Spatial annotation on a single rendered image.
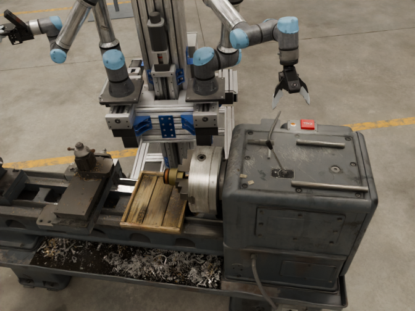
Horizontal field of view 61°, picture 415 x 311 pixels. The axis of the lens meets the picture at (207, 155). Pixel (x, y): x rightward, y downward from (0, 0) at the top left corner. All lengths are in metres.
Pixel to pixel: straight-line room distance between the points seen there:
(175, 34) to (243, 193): 1.08
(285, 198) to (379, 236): 1.65
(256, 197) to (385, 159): 2.27
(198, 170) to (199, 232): 0.36
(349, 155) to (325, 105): 2.43
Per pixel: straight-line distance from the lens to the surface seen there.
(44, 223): 1.96
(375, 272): 2.79
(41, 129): 4.14
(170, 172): 1.66
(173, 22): 2.06
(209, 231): 1.75
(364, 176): 1.52
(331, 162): 1.54
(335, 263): 1.79
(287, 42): 1.41
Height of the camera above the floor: 2.32
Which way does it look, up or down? 45 degrees down
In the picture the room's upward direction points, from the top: 5 degrees counter-clockwise
